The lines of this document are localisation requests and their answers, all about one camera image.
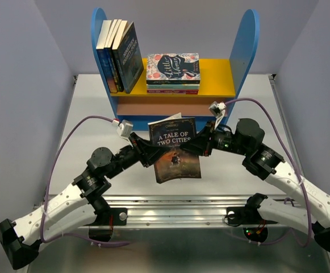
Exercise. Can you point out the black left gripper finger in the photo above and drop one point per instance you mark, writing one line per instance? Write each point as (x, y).
(146, 145)
(151, 156)

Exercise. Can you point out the teal spine book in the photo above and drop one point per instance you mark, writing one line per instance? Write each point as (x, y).
(173, 85)

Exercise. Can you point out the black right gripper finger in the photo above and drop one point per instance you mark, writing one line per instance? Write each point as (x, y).
(202, 139)
(198, 149)

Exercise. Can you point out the Tale of Two Cities book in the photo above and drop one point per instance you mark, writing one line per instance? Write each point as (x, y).
(176, 163)

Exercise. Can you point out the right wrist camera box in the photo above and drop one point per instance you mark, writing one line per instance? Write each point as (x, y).
(219, 110)

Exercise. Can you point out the Three Days to See book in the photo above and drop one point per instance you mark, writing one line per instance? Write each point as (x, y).
(117, 78)

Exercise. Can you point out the Nineteen Eighty-Four dark book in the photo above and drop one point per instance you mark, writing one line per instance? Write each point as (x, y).
(127, 55)

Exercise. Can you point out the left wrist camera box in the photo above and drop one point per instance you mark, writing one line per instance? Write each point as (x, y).
(123, 128)

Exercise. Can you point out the pink red spine book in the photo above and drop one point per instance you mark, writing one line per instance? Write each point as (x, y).
(165, 91)

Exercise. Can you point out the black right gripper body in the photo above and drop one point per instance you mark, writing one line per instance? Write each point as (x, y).
(223, 140)

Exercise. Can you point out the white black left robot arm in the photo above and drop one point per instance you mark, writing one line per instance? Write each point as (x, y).
(79, 204)

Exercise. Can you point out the Animal Farm blue book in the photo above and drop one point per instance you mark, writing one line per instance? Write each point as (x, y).
(115, 87)

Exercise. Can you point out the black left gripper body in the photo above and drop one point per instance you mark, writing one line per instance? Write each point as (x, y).
(130, 155)

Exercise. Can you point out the blue yellow wooden bookshelf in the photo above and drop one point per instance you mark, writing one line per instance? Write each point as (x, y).
(145, 89)

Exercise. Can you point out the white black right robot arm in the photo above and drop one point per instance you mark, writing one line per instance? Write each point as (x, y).
(269, 166)

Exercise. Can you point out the aluminium mounting rail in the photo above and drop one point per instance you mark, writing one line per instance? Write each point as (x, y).
(154, 212)

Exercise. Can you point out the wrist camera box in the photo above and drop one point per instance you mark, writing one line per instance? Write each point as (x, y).
(123, 128)
(219, 110)

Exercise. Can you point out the Jane Eyre blue book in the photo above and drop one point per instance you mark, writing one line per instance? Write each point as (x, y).
(101, 51)

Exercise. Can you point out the Little Women floral book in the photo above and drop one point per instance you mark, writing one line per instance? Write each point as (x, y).
(173, 68)

